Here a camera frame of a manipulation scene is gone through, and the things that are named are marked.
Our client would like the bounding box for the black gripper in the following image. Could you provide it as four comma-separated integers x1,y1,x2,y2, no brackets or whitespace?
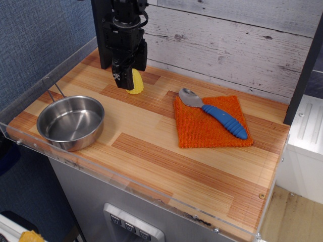
102,17,147,90

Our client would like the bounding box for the yellow toy corn cob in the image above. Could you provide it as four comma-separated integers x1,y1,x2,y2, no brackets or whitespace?
126,69,144,95

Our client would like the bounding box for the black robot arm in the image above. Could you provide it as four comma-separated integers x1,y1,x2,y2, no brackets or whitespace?
102,1,148,91

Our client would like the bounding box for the yellow object bottom left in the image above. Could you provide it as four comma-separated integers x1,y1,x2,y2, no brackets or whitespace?
18,230,45,242

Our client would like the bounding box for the stainless steel pot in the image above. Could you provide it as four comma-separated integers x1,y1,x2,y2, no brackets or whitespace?
36,92,105,151

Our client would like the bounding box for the orange knitted cloth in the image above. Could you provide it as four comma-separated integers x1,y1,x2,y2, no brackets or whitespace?
173,95,253,148

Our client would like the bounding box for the silver toy fridge cabinet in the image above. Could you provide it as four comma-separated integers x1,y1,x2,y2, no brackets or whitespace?
47,157,253,242

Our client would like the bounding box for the silver dispenser button panel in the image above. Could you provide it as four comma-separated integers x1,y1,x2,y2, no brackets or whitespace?
103,203,165,241

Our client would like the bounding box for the white metal box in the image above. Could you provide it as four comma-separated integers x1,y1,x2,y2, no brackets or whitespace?
276,95,322,203

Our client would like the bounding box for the blue handled metal spoon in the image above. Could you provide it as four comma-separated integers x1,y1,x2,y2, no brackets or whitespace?
179,88,248,140

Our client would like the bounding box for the left black vertical post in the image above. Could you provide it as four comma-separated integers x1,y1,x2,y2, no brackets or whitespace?
91,0,113,69

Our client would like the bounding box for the black vertical post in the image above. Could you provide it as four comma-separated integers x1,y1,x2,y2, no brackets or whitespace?
283,16,322,125
91,0,113,69

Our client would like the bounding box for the clear acrylic guard rail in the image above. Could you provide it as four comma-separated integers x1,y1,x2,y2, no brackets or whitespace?
1,40,289,241

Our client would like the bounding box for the right black vertical post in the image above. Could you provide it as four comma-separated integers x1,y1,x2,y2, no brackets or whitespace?
283,16,322,125

